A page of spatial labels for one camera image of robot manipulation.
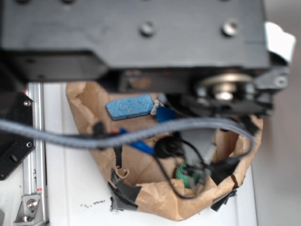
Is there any blue rectangular block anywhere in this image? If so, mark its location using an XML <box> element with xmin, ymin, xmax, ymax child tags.
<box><xmin>156</xmin><ymin>106</ymin><xmax>176</xmax><ymax>123</ymax></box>

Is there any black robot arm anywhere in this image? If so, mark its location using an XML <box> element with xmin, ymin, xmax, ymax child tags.
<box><xmin>0</xmin><ymin>0</ymin><xmax>294</xmax><ymax>117</ymax></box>

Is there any crumpled white paper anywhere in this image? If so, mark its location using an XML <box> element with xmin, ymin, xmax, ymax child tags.
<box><xmin>150</xmin><ymin>99</ymin><xmax>161</xmax><ymax>115</ymax></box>

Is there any light blue sponge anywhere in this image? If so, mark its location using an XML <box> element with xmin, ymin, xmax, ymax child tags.
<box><xmin>105</xmin><ymin>94</ymin><xmax>154</xmax><ymax>120</ymax></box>

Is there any brown paper bag tray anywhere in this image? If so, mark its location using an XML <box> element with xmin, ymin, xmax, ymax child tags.
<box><xmin>66</xmin><ymin>82</ymin><xmax>255</xmax><ymax>221</ymax></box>

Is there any green foam ball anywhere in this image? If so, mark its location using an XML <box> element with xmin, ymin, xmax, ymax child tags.
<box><xmin>175</xmin><ymin>163</ymin><xmax>198</xmax><ymax>188</ymax></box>

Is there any white tray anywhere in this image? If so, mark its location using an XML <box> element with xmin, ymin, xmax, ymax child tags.
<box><xmin>42</xmin><ymin>82</ymin><xmax>258</xmax><ymax>226</ymax></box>

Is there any thin black wire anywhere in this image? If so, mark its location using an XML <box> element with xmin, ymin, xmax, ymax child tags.
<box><xmin>150</xmin><ymin>137</ymin><xmax>207</xmax><ymax>200</ymax></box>

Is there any grey braided cable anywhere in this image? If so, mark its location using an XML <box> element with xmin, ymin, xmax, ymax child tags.
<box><xmin>0</xmin><ymin>117</ymin><xmax>255</xmax><ymax>163</ymax></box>

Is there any aluminium extrusion rail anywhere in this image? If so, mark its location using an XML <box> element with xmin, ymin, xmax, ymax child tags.
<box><xmin>23</xmin><ymin>83</ymin><xmax>49</xmax><ymax>226</ymax></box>

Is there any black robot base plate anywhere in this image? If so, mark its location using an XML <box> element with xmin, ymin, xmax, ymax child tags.
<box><xmin>0</xmin><ymin>93</ymin><xmax>35</xmax><ymax>181</ymax></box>

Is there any metal corner bracket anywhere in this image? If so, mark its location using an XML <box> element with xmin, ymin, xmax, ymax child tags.
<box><xmin>13</xmin><ymin>194</ymin><xmax>46</xmax><ymax>226</ymax></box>

